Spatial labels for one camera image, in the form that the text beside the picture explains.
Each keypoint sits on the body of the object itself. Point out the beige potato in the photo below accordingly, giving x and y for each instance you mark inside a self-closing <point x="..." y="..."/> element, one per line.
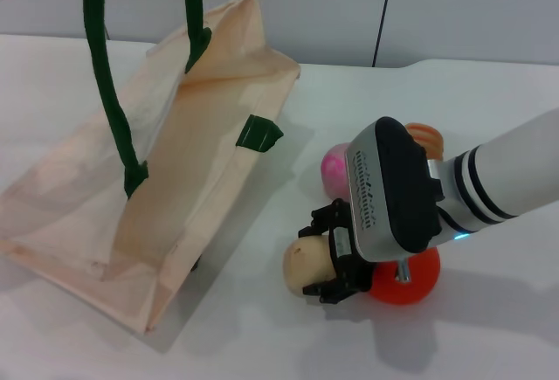
<point x="308" y="266"/>

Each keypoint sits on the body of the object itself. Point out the orange round fruit with stem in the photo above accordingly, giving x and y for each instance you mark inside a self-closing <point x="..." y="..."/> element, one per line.
<point x="408" y="290"/>

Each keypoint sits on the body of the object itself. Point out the orange striped ridged bread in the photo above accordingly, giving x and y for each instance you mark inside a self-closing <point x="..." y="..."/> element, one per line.
<point x="428" y="137"/>

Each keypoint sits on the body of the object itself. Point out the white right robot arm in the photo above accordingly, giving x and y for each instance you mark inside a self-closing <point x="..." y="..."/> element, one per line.
<point x="506" y="170"/>

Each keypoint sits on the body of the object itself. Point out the thin black vertical strip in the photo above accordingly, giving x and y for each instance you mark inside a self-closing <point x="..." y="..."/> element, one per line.
<point x="382" y="22"/>

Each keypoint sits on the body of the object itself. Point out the pink peach-shaped bun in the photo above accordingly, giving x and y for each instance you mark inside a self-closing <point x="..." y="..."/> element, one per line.
<point x="334" y="170"/>

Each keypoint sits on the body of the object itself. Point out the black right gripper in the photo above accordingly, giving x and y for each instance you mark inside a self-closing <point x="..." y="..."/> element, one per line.
<point x="347" y="249"/>

